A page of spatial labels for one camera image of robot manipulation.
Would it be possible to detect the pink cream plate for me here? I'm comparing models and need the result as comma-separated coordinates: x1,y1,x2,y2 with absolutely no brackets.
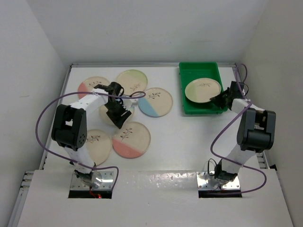
112,122,151,159
78,76,110,92

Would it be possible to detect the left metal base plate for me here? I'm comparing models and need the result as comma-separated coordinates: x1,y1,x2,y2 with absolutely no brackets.
70,171,114,191

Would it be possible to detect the purple cable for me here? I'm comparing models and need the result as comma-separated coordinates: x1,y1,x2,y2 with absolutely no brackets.
209,63,267,195
35,91,146,190

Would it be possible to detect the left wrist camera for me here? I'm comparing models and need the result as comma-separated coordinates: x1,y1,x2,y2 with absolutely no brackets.
128,98,138,105

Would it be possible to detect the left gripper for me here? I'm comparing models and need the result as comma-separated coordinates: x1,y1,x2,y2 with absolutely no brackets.
104,100,131,129

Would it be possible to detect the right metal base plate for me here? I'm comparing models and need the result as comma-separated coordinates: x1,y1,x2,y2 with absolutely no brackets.
196,171,241,192

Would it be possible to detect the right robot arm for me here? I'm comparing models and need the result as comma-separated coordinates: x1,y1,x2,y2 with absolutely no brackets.
210,81,276,185

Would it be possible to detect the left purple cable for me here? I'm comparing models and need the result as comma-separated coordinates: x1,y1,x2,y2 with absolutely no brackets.
35,91,146,190

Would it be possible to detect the green plastic bin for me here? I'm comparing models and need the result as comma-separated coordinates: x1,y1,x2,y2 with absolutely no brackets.
179,62,227,115

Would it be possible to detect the pink cream plate front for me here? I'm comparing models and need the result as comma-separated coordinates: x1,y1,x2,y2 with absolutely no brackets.
112,122,151,159

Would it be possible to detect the pale green cream plate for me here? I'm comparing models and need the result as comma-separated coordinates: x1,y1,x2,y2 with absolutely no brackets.
185,78,222,104

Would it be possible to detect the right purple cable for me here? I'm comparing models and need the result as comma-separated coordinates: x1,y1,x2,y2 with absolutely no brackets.
209,63,267,195

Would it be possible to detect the pink cream plate rear left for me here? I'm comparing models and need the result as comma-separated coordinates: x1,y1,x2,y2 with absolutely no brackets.
78,76,110,92

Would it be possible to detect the green cream plate rear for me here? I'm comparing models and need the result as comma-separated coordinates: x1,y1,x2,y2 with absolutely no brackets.
116,70,148,96

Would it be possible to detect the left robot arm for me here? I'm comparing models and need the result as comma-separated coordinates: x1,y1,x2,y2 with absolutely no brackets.
51,82,132,188

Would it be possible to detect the blue cream plate centre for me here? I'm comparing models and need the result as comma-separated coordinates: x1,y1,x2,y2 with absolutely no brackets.
98,96,135,125

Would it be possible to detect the blue cream plate right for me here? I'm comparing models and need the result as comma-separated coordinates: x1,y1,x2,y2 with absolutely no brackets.
138,87,173,117

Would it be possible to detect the blue cream plate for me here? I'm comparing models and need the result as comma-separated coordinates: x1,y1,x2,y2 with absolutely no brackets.
98,96,135,125
138,87,173,117

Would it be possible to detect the metal base plate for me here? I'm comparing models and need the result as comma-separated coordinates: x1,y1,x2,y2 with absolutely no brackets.
196,171,241,192
70,171,114,191

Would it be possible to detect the yellow cream plate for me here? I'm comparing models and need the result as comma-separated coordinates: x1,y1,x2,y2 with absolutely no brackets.
85,129,112,166

